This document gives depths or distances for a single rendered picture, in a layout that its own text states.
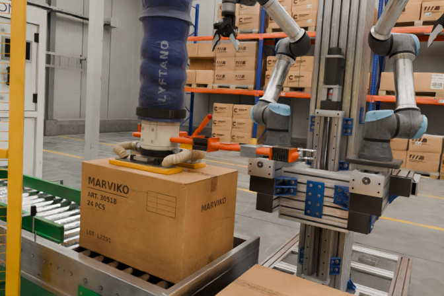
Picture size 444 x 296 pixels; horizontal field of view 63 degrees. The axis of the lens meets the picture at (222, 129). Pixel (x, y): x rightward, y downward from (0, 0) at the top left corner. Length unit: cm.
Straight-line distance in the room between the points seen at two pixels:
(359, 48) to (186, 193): 117
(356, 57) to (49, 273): 176
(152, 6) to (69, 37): 1038
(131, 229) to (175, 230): 24
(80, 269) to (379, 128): 141
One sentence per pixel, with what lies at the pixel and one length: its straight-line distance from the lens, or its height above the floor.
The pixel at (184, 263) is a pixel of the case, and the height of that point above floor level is 64.
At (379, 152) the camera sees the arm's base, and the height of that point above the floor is 108.
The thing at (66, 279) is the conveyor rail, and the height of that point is 49.
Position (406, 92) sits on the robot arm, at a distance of 192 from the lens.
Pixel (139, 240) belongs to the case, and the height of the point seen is 68.
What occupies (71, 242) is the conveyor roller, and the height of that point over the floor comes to 54.
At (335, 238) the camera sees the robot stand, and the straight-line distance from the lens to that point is 212.
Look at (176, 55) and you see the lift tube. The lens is 161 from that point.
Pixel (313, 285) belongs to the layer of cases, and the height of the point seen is 54.
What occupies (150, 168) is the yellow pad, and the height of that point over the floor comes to 97.
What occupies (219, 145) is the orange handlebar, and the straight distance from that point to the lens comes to 148.
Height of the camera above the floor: 126
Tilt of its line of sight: 4 degrees down
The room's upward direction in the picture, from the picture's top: 4 degrees clockwise
